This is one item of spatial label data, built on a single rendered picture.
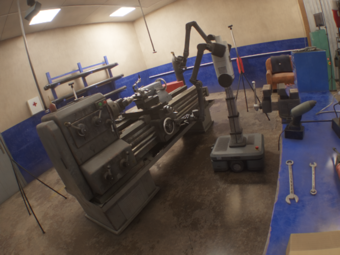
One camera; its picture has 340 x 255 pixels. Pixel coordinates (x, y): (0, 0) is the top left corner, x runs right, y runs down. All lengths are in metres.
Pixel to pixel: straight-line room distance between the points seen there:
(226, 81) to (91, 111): 1.38
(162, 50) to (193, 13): 1.79
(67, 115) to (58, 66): 3.80
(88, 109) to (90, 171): 0.55
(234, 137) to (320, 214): 1.74
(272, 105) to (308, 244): 1.06
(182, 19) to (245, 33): 2.12
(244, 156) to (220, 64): 1.03
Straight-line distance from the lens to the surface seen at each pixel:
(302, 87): 2.04
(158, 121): 2.19
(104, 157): 1.73
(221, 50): 1.83
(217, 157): 2.25
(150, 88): 2.66
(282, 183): 0.84
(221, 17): 6.12
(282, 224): 0.70
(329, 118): 1.43
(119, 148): 1.80
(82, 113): 1.71
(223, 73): 2.03
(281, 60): 5.42
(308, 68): 2.01
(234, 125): 2.24
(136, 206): 2.16
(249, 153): 2.18
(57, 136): 1.60
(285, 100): 1.38
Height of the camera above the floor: 1.42
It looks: 19 degrees down
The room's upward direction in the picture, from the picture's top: 17 degrees counter-clockwise
